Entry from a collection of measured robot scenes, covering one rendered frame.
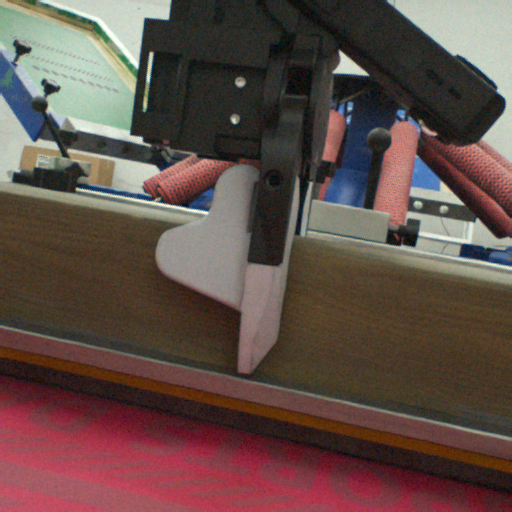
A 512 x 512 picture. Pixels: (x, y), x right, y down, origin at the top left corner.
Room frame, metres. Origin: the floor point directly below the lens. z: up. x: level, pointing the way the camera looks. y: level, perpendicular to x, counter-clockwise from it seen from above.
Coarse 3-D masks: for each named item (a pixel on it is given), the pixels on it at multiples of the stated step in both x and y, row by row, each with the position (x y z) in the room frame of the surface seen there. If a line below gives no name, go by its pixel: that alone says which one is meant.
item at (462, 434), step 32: (0, 320) 0.36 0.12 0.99; (32, 352) 0.35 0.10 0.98; (64, 352) 0.34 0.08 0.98; (96, 352) 0.34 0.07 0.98; (128, 352) 0.34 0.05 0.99; (160, 352) 0.35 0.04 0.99; (192, 384) 0.33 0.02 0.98; (224, 384) 0.33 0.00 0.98; (256, 384) 0.33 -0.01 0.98; (288, 384) 0.33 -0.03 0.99; (320, 416) 0.32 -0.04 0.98; (352, 416) 0.32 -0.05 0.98; (384, 416) 0.32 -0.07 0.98; (416, 416) 0.32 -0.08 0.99; (448, 416) 0.32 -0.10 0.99; (480, 448) 0.31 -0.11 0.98
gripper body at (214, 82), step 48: (192, 0) 0.34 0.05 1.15; (240, 0) 0.34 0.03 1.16; (144, 48) 0.33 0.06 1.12; (192, 48) 0.32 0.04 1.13; (240, 48) 0.32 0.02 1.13; (288, 48) 0.33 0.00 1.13; (336, 48) 0.34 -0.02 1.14; (144, 96) 0.33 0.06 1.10; (192, 96) 0.33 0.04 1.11; (240, 96) 0.32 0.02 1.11; (192, 144) 0.32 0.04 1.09; (240, 144) 0.33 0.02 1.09
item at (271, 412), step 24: (24, 360) 0.37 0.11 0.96; (48, 360) 0.37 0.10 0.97; (144, 384) 0.36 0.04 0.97; (168, 384) 0.36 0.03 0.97; (240, 408) 0.35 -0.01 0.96; (264, 408) 0.35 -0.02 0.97; (336, 432) 0.35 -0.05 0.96; (360, 432) 0.34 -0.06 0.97; (456, 456) 0.34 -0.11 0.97; (480, 456) 0.33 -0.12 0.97
